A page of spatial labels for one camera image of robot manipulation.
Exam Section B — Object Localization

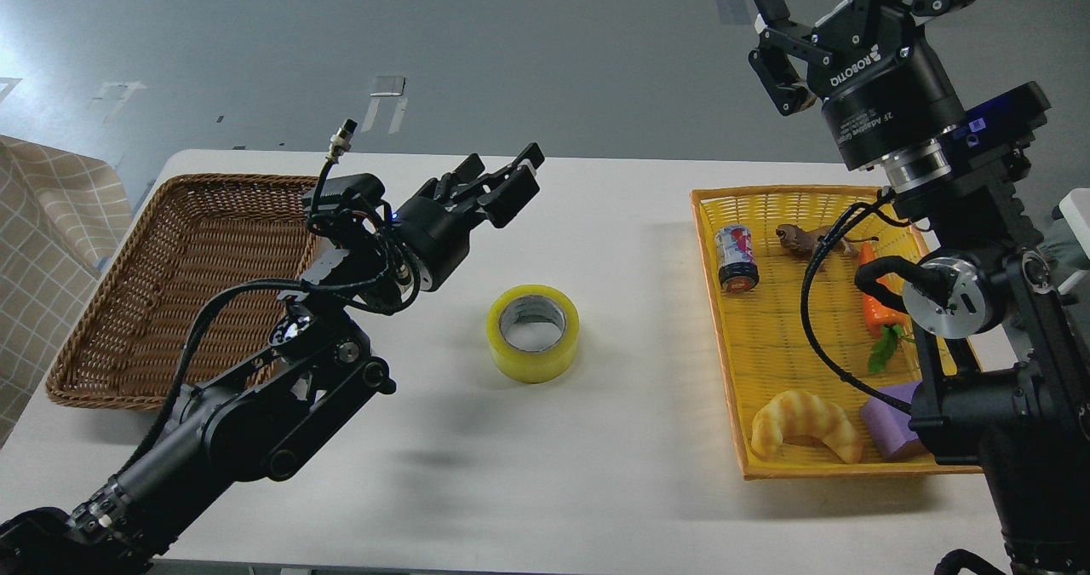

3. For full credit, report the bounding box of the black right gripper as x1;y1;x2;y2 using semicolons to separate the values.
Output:
749;0;976;169

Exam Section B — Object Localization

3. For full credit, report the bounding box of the orange toy carrot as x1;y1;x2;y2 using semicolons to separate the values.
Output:
862;293;907;374

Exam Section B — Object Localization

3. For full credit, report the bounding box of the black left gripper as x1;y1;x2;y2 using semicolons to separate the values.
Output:
393;140;545;292

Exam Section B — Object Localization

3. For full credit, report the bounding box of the yellow plastic basket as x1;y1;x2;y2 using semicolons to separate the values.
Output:
690;186;982;480

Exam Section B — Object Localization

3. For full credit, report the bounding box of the small soda can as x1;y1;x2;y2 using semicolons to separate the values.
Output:
714;223;760;293

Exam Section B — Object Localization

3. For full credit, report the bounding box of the yellow tape roll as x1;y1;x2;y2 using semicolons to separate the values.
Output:
485;284;581;384

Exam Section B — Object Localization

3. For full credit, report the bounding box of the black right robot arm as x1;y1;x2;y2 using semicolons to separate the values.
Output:
749;0;1089;574

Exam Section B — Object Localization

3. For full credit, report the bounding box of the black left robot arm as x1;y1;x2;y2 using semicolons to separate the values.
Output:
3;120;545;574

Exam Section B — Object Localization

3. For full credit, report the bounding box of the brown toy lion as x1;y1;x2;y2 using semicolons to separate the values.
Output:
775;223;880;258

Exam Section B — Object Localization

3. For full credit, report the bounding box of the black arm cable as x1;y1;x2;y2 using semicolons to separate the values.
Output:
119;119;422;474
799;185;916;416

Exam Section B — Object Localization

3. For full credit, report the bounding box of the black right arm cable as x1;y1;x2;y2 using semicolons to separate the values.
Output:
799;185;916;416

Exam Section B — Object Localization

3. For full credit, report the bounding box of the brown wicker basket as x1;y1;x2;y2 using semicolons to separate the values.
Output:
44;174;317;411

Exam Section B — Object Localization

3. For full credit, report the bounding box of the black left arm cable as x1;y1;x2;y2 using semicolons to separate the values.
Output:
119;119;422;474

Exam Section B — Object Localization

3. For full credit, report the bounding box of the beige checkered cloth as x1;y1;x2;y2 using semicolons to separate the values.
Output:
1;136;132;440

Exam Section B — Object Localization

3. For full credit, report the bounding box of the toy croissant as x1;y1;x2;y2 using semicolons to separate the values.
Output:
749;390;863;465

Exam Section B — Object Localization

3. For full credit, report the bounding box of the purple foam block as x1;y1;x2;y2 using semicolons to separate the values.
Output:
859;396;927;462

